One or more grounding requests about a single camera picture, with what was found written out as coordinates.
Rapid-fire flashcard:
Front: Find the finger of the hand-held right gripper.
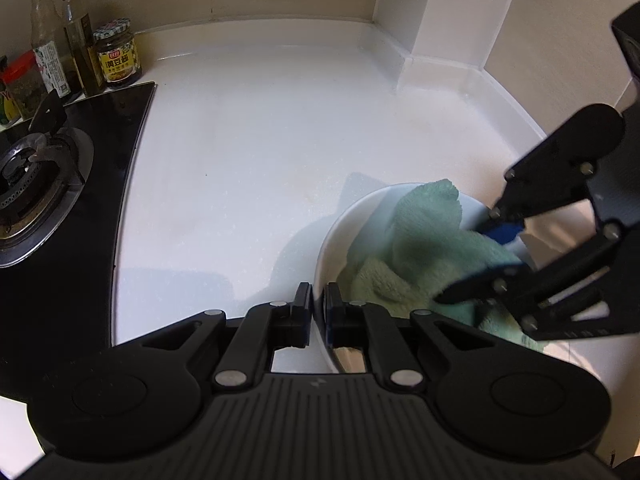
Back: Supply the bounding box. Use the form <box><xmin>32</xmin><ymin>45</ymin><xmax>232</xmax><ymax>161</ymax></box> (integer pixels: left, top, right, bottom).
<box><xmin>433</xmin><ymin>222</ymin><xmax>624</xmax><ymax>342</ymax></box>
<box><xmin>479</xmin><ymin>136</ymin><xmax>597</xmax><ymax>247</ymax></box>

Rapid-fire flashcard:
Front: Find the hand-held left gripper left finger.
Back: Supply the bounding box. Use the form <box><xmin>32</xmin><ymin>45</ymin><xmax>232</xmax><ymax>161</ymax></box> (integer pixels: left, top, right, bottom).
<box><xmin>140</xmin><ymin>282</ymin><xmax>312</xmax><ymax>393</ymax></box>

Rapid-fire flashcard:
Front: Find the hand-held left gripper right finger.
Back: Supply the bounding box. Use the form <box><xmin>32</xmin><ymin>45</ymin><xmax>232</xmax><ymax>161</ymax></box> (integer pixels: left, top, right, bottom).
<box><xmin>324</xmin><ymin>282</ymin><xmax>493</xmax><ymax>392</ymax></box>

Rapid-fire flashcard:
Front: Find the green cleaning cloth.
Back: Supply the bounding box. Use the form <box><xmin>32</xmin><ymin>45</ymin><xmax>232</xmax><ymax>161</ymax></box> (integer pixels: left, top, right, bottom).
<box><xmin>340</xmin><ymin>178</ymin><xmax>549</xmax><ymax>354</ymax></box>

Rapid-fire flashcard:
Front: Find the white bowl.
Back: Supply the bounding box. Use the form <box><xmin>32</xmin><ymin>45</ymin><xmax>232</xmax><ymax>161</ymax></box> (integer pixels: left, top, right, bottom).
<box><xmin>312</xmin><ymin>182</ymin><xmax>542</xmax><ymax>376</ymax></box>

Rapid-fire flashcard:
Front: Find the black glass cooktop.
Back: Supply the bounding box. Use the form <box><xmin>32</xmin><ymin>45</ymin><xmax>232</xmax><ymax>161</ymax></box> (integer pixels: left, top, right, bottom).
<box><xmin>0</xmin><ymin>81</ymin><xmax>157</xmax><ymax>402</ymax></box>

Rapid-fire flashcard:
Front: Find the metal gas burner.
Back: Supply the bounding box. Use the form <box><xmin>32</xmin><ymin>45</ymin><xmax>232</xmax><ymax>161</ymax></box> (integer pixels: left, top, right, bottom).
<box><xmin>0</xmin><ymin>127</ymin><xmax>96</xmax><ymax>269</ymax></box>

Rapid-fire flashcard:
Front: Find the sauce jar with checkered lid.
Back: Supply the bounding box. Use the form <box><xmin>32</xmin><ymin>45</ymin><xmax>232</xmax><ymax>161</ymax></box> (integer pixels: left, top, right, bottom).
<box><xmin>92</xmin><ymin>18</ymin><xmax>144</xmax><ymax>87</ymax></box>

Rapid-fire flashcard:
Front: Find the black pan support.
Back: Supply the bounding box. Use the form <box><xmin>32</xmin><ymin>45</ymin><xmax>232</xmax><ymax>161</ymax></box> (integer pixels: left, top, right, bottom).
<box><xmin>26</xmin><ymin>90</ymin><xmax>69</xmax><ymax>134</ymax></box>

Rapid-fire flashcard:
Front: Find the dark oil bottle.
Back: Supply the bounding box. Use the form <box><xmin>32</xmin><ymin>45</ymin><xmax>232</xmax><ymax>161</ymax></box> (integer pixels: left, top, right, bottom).
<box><xmin>59</xmin><ymin>0</ymin><xmax>107</xmax><ymax>97</ymax></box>

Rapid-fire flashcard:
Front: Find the jar with red lid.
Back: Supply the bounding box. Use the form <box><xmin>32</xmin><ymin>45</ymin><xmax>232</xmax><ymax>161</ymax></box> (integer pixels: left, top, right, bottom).
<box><xmin>0</xmin><ymin>51</ymin><xmax>49</xmax><ymax>122</ymax></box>

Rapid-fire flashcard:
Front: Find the clear bottle with yellow cap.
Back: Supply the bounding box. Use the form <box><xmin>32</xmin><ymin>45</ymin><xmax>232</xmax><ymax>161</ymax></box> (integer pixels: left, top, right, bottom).
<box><xmin>26</xmin><ymin>0</ymin><xmax>72</xmax><ymax>100</ymax></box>

